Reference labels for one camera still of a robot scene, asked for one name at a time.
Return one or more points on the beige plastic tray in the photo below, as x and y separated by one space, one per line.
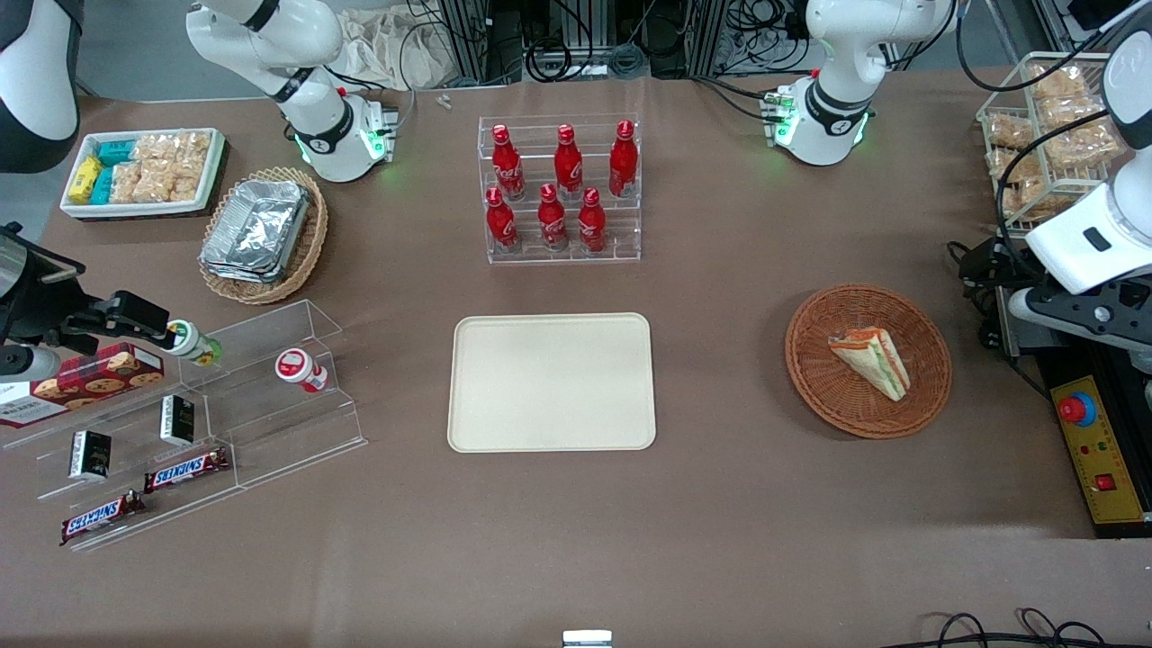
551 382

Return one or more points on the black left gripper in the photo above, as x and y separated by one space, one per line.
988 266

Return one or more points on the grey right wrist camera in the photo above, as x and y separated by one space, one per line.
27 362

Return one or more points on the yellow emergency stop box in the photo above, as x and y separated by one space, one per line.
1098 450

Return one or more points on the yellow snack packet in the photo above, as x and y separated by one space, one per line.
85 178

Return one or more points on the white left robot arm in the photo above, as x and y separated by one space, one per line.
837 54

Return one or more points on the red plaid cookie box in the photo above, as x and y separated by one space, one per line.
99 378

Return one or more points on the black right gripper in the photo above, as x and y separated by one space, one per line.
38 306

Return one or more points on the small black chocolate box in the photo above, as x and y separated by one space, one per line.
90 454
177 420

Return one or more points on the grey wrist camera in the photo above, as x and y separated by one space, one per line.
1026 308
27 362

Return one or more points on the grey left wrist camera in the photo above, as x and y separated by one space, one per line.
1026 308

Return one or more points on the triangular sandwich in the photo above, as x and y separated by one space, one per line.
871 362

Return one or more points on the green lid yogurt cup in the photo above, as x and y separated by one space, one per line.
193 342

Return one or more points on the aluminium frame structure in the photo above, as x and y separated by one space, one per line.
463 36

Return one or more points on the clear acrylic stepped shelf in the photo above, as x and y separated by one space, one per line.
297 432
135 423

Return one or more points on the round brown wicker basket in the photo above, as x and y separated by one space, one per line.
837 396

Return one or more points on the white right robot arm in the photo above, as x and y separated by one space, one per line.
315 36

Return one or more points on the clear acrylic bottle rack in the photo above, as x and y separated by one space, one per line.
531 135

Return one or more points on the red cola bottle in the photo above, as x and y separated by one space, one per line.
501 223
591 223
568 166
553 220
507 166
623 162

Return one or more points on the brown Snickers bar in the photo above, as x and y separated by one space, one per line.
184 470
101 517

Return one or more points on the teal snack packet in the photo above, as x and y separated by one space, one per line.
103 185
115 151

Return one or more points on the black equipment base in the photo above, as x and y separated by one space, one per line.
1048 369

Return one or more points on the white rectangular snack bin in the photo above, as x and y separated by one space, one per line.
211 175

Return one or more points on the small silver metal object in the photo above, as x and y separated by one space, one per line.
587 639

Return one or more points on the oval tan wicker basket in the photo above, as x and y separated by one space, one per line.
310 243

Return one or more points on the clear pastry snack bag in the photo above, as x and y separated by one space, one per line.
1057 83
1021 184
1010 131
1080 139

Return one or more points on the red lid yogurt cup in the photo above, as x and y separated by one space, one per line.
295 367

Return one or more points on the clear rice cracker bag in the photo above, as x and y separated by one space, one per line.
166 184
126 182
155 148
192 148

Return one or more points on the beige crumpled cloth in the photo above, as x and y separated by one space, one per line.
396 45

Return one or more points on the aluminium foil container stack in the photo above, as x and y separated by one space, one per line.
256 229

